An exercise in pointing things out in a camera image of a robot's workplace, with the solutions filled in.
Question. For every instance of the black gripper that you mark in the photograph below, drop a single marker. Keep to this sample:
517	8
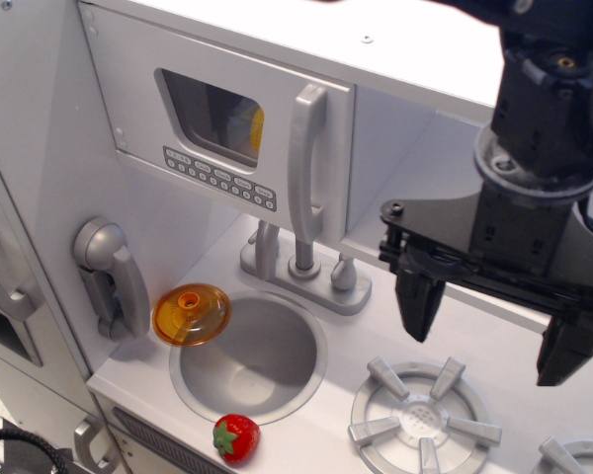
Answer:
517	239

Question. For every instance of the grey microwave door handle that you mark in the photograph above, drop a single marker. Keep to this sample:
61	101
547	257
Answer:
308	119

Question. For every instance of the white microwave door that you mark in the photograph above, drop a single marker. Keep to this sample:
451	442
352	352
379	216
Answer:
181	107

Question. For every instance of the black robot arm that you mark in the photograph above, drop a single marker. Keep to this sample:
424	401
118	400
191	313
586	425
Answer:
544	109

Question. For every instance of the yellow object inside microwave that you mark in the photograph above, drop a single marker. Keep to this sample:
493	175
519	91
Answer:
256	129

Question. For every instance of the grey stove burner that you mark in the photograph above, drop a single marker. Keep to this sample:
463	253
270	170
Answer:
571	457
420	417

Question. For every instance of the grey toy faucet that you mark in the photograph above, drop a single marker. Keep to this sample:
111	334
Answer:
335	283

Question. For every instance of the white toy kitchen shelf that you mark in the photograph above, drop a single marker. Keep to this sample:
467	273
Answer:
406	151

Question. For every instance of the grey toy sink basin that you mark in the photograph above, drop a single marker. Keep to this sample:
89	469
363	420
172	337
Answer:
266	364

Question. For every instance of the red toy strawberry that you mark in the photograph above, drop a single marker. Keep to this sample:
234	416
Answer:
235	437

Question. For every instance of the orange transparent pot lid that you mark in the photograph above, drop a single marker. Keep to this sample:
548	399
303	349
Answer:
191	314

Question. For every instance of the grey toy telephone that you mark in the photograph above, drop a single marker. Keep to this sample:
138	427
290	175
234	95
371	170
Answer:
113	280

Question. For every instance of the grey oven door handle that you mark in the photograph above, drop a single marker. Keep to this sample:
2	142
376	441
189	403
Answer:
94	449

